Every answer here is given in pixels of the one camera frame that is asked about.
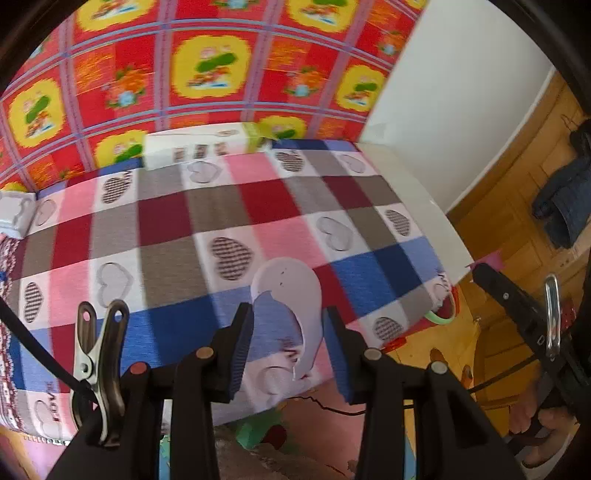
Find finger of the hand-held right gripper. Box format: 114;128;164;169
471;264;546;352

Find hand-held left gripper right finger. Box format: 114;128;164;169
324;306;523;480

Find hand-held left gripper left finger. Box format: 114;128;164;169
46;303;256;480

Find pink paper scrap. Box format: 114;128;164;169
464;249;506;273

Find red bucket with green rim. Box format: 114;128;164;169
425;284;460;326

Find white box with green end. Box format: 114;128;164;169
144;122;273;169

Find person's right hand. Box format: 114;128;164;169
510;384;583;469

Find metal spring clip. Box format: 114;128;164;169
545;274;561;361
71;299;131;448

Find dark blue jeans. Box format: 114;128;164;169
531;127;591;250

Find checked heart print blanket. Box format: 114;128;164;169
0;138;458;439

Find white tissue packet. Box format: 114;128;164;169
0;191;37;240

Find thin black cable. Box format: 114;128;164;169
291;357;543;416

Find thick black cable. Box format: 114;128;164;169
0;295;93;402

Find red floral wall cloth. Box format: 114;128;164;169
0;0;428;195

